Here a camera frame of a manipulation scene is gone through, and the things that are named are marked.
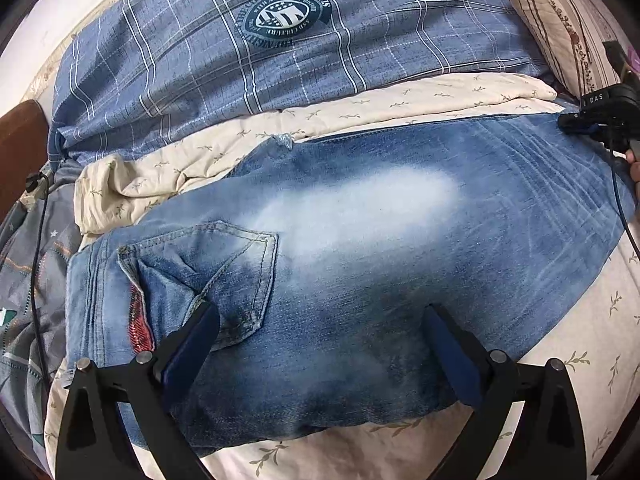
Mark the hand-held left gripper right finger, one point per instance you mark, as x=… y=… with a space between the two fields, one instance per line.
x=457 y=360

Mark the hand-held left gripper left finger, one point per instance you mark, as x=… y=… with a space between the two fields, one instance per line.
x=187 y=356

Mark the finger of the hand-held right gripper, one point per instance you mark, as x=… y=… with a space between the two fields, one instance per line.
x=580 y=122

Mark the blue denim pants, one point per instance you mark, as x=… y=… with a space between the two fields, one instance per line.
x=350 y=260

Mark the person's right hand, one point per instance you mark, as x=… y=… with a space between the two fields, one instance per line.
x=634 y=167

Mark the striped floral pillow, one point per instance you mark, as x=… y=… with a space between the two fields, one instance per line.
x=555 y=15

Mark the cream leaf-print bed sheet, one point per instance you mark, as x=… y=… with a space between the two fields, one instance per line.
x=595 y=320

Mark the grey star-print cloth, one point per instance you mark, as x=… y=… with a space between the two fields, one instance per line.
x=55 y=270

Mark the brown headboard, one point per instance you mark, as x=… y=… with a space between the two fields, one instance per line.
x=20 y=145

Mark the blue plaid quilt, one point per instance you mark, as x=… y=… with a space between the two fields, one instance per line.
x=200 y=50

